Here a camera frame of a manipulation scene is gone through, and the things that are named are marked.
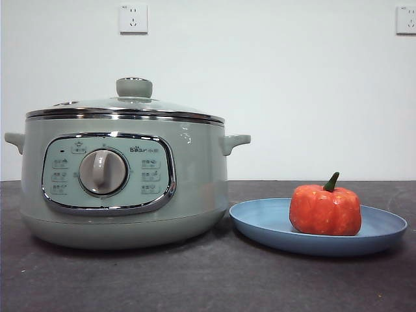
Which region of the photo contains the glass lid with green knob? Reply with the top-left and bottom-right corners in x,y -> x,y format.
25,77 -> 226,126

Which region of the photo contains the blue round plate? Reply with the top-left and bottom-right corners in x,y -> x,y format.
229,197 -> 408,257

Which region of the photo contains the white wall socket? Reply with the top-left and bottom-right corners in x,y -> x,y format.
395,5 -> 416,36
118,3 -> 149,34

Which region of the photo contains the orange pumpkin with green stem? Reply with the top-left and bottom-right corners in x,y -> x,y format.
289,171 -> 362,235

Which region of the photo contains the pale green electric steamer pot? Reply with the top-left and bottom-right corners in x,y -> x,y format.
4,115 -> 252,250

